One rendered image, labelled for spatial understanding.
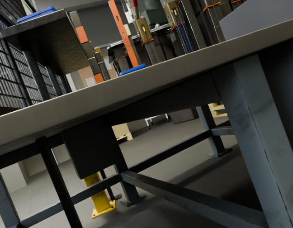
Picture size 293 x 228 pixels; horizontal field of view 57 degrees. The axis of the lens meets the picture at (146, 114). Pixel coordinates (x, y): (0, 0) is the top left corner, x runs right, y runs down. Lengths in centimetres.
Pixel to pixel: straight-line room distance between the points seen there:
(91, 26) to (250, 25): 697
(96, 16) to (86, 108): 744
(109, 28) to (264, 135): 728
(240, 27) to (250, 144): 38
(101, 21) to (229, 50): 730
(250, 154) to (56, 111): 45
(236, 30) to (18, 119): 69
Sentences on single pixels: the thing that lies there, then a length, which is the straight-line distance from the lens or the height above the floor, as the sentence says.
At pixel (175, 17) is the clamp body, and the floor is 99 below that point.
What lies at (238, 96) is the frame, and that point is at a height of 58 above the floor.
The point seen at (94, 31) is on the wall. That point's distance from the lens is 765.
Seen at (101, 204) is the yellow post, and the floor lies 6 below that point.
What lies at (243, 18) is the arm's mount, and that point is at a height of 77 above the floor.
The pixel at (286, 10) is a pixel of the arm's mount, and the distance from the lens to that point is 79.
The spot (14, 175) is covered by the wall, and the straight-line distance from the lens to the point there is 549.
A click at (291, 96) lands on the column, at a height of 52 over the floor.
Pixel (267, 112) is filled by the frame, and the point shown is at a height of 52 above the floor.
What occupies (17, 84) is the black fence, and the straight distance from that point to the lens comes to 98.
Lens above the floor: 65
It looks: 3 degrees down
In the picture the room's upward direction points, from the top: 21 degrees counter-clockwise
